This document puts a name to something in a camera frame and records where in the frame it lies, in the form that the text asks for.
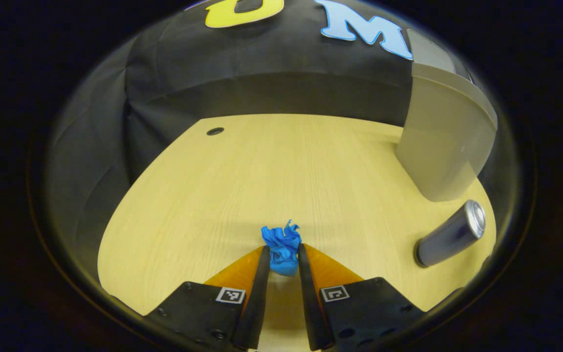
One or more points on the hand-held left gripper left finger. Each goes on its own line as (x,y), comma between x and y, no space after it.
(257,303)

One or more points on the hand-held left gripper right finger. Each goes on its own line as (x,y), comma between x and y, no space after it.
(311,308)

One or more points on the blue paper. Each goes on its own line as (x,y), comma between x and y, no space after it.
(282,249)

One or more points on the dark pop can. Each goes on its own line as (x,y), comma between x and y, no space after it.
(450,237)

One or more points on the white desktop garbage bin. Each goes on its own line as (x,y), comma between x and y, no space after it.
(443,127)

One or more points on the wooden desktop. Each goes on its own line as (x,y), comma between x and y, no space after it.
(262,176)

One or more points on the black backdrop cloth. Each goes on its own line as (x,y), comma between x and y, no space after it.
(262,73)

